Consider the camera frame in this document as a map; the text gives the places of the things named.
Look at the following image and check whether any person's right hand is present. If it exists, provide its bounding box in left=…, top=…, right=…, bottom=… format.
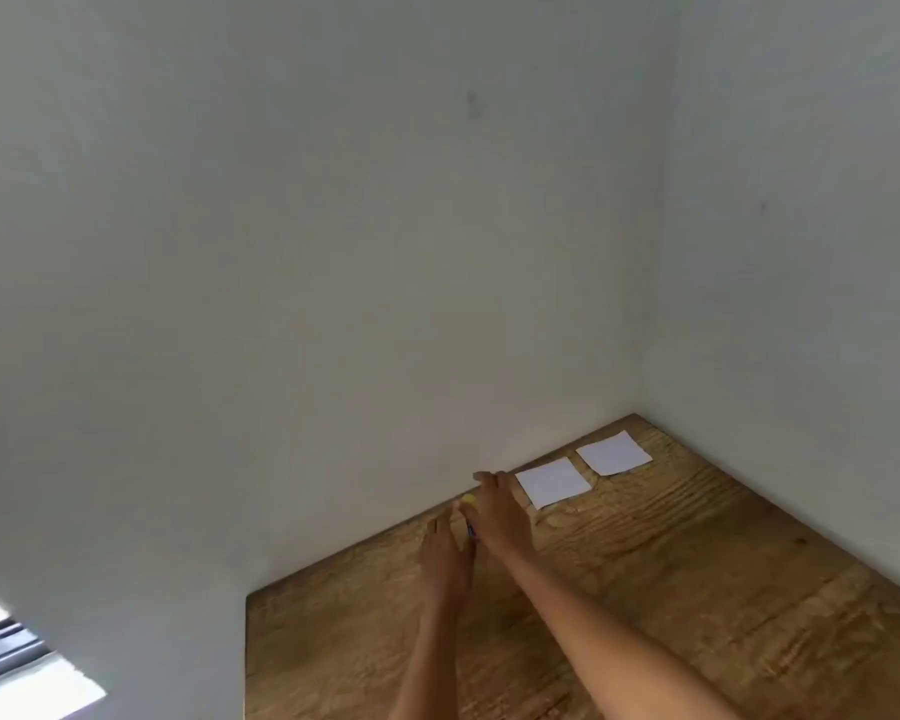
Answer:
left=459, top=470, right=539, bottom=565

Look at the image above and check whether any person's left hand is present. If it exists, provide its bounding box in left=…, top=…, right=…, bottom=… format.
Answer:
left=418, top=509, right=476, bottom=604

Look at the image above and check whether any person's left forearm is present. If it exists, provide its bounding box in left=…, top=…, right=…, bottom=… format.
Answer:
left=388, top=592, right=472, bottom=720

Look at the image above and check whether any person's right forearm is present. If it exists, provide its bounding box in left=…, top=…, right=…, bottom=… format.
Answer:
left=504, top=550, right=742, bottom=720

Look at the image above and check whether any white square paper sheet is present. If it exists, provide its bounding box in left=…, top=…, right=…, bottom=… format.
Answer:
left=514, top=457, right=594, bottom=511
left=574, top=430, right=654, bottom=478

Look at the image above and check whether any window with dark frame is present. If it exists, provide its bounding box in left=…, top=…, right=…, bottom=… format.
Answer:
left=0, top=584, right=109, bottom=720

